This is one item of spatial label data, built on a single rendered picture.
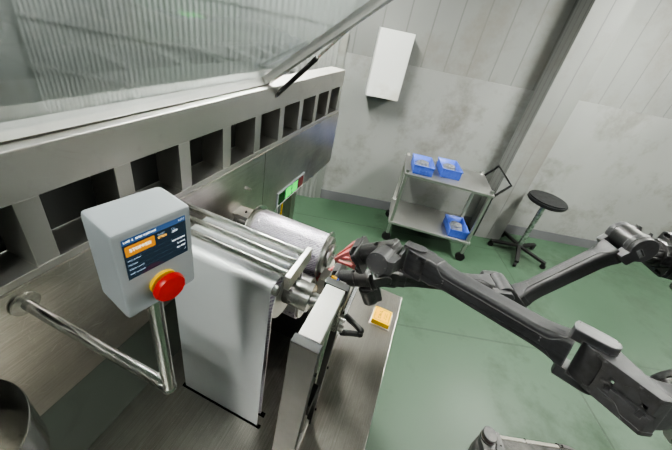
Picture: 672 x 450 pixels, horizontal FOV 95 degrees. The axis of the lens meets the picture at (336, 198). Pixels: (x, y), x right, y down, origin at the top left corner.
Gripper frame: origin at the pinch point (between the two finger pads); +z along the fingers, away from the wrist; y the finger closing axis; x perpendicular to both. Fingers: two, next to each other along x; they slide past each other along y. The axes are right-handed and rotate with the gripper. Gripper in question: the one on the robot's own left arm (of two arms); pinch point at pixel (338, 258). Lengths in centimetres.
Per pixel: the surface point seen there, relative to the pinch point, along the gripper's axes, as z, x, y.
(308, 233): 5.8, 10.2, 0.0
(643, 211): -149, -217, 344
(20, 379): 26, 23, -59
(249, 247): -1.7, 22.7, -26.8
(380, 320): 6.8, -38.8, 13.7
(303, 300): -6.6, 7.1, -25.9
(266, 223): 16.7, 17.7, -2.4
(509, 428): -9, -170, 58
